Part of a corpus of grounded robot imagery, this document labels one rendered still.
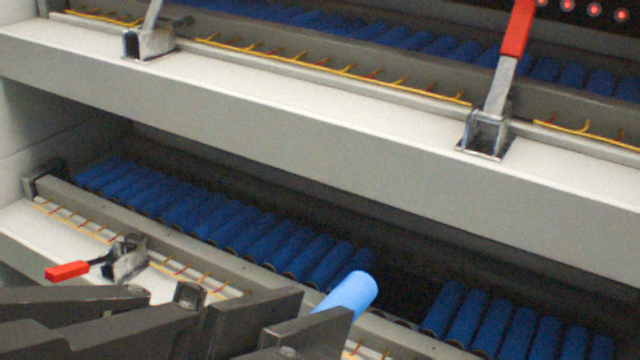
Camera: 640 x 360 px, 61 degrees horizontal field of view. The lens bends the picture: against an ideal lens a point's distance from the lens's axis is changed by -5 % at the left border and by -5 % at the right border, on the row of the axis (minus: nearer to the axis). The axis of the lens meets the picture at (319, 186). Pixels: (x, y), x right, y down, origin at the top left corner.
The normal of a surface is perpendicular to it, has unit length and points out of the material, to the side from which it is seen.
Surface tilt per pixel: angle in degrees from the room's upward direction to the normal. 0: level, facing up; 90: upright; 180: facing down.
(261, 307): 90
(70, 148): 90
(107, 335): 13
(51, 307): 88
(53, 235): 18
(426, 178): 108
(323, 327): 90
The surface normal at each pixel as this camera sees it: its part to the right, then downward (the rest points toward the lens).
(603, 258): -0.50, 0.43
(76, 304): 0.80, 0.27
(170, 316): 0.29, -0.96
